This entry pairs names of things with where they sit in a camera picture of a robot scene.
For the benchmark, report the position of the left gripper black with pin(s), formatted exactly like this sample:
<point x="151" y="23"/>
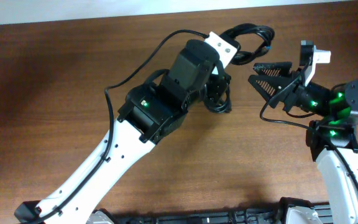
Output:
<point x="217" y="86"/>

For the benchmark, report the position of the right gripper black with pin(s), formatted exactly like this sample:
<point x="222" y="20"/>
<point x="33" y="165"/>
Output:
<point x="276" y="82"/>

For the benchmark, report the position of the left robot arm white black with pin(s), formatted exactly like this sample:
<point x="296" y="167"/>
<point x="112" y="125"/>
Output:
<point x="151" y="111"/>

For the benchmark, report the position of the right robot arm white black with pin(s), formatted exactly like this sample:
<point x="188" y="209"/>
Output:
<point x="332" y="139"/>

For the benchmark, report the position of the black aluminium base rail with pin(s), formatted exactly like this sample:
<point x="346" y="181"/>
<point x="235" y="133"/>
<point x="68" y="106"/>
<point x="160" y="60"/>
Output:
<point x="287" y="210"/>

